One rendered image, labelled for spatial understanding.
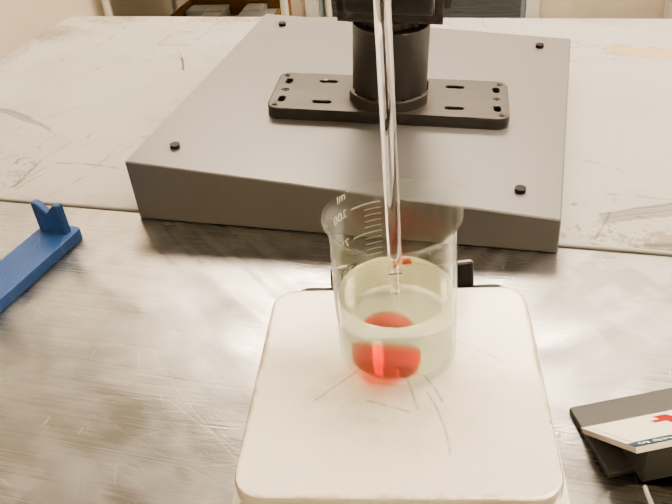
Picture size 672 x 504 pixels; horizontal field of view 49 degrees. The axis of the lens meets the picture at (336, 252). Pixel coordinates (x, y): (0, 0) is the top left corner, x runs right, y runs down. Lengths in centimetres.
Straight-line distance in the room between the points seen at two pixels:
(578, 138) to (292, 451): 46
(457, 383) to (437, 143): 31
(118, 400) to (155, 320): 7
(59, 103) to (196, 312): 43
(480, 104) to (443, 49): 14
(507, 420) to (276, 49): 54
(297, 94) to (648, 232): 30
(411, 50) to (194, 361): 29
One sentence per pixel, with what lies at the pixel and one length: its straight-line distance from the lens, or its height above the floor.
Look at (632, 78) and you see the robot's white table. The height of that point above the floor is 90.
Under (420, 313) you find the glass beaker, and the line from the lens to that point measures 28.
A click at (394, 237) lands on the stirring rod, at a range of 30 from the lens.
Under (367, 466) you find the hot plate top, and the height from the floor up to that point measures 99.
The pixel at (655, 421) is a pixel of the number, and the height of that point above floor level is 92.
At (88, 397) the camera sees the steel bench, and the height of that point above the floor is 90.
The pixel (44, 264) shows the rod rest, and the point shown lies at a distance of 58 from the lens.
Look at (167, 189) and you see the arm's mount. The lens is 59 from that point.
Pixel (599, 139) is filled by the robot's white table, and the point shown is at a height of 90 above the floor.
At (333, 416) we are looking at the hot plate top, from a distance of 30.
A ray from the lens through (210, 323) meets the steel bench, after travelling 49.
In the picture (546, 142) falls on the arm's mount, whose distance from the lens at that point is 61.
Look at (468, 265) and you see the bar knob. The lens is 42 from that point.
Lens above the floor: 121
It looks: 35 degrees down
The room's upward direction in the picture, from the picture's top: 6 degrees counter-clockwise
